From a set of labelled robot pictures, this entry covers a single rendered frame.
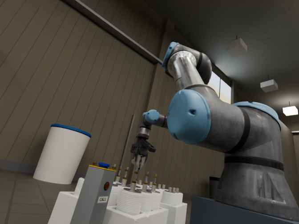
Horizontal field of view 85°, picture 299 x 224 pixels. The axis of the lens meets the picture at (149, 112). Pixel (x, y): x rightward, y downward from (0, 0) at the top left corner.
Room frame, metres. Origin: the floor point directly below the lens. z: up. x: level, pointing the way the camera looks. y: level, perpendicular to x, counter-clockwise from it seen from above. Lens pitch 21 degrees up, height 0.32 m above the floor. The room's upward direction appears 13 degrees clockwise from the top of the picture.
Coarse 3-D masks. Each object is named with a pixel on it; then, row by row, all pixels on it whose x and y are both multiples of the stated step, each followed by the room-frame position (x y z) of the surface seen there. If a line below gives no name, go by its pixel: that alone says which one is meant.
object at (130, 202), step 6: (120, 192) 0.73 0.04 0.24; (126, 192) 0.70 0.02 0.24; (132, 192) 0.70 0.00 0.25; (120, 198) 0.72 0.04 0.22; (126, 198) 0.70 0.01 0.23; (132, 198) 0.70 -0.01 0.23; (138, 198) 0.71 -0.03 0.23; (120, 204) 0.71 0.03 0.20; (126, 204) 0.70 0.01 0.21; (132, 204) 0.70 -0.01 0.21; (138, 204) 0.71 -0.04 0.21; (120, 210) 0.71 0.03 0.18; (126, 210) 0.70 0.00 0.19; (132, 210) 0.70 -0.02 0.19; (138, 210) 0.72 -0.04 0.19
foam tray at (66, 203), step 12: (60, 192) 0.82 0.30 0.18; (72, 192) 0.86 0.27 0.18; (60, 204) 0.81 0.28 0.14; (72, 204) 0.78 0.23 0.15; (60, 216) 0.80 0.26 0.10; (108, 216) 0.69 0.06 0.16; (120, 216) 0.67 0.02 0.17; (132, 216) 0.66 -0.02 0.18; (144, 216) 0.71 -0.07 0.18; (156, 216) 0.82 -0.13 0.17
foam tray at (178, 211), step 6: (162, 204) 1.17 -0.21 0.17; (168, 204) 1.17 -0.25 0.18; (180, 204) 1.31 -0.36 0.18; (186, 204) 1.45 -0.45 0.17; (174, 210) 1.13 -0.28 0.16; (180, 210) 1.24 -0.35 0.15; (168, 216) 1.15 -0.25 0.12; (174, 216) 1.13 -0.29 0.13; (180, 216) 1.27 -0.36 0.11; (168, 222) 1.15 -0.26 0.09; (174, 222) 1.13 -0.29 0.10; (180, 222) 1.29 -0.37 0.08
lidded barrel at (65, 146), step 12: (60, 132) 2.27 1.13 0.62; (72, 132) 2.29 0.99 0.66; (84, 132) 2.39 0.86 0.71; (48, 144) 2.31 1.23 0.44; (60, 144) 2.28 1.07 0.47; (72, 144) 2.33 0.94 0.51; (84, 144) 2.49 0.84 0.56; (48, 156) 2.30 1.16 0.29; (60, 156) 2.30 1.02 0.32; (72, 156) 2.38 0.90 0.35; (36, 168) 2.38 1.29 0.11; (48, 168) 2.30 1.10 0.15; (60, 168) 2.33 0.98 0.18; (72, 168) 2.45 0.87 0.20; (48, 180) 2.31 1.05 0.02; (60, 180) 2.37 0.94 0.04
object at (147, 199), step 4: (144, 192) 0.81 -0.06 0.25; (144, 196) 0.80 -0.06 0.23; (148, 196) 0.81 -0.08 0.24; (152, 196) 0.83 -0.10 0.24; (144, 200) 0.80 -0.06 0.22; (148, 200) 0.81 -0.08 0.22; (152, 200) 0.84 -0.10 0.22; (144, 204) 0.80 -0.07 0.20; (148, 204) 0.81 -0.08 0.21; (144, 208) 0.80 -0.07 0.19; (148, 208) 0.81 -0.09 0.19
